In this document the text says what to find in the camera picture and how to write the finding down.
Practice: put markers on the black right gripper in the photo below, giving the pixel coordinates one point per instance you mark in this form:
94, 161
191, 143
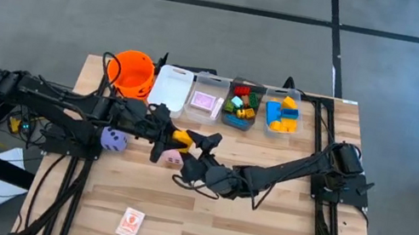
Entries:
242, 186

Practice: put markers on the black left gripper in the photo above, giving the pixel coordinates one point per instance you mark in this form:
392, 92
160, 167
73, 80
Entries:
135, 119

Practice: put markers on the pink foam die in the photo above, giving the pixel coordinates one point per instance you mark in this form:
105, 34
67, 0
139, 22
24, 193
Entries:
172, 159

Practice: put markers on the playing card deck box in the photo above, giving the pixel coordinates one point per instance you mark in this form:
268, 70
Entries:
217, 108
130, 224
203, 101

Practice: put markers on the purple foam die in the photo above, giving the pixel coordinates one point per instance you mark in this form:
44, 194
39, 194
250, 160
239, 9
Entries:
114, 139

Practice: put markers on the mint green toy block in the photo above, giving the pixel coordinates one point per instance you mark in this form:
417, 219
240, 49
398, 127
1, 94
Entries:
237, 102

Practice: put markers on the small brown toy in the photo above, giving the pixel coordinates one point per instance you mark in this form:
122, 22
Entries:
245, 100

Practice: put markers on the red toy block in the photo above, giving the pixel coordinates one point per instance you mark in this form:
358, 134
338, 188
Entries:
242, 90

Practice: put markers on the tall yellow toy block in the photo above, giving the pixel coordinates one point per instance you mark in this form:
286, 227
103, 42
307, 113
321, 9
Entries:
277, 126

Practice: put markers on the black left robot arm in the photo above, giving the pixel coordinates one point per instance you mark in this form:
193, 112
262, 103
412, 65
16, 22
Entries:
66, 98

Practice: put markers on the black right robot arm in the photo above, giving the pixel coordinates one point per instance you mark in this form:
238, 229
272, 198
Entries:
291, 168

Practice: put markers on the white plastic bin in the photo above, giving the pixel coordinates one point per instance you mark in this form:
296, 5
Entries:
171, 91

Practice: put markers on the lime green toy block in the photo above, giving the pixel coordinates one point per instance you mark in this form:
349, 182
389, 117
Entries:
229, 106

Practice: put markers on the clear plastic bin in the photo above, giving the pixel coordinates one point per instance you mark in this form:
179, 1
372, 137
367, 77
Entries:
209, 83
279, 91

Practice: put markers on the orange pumpkin bucket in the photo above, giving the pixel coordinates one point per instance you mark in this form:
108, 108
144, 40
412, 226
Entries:
133, 74

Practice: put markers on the dark green toy block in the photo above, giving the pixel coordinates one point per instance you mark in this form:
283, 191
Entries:
254, 100

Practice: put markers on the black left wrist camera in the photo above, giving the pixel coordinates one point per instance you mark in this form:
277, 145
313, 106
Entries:
159, 113

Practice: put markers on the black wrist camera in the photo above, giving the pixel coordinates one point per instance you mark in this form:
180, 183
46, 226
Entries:
218, 177
159, 113

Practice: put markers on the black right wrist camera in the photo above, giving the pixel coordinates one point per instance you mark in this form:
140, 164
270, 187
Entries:
218, 177

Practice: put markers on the black frame mount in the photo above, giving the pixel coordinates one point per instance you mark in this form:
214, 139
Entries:
162, 63
289, 82

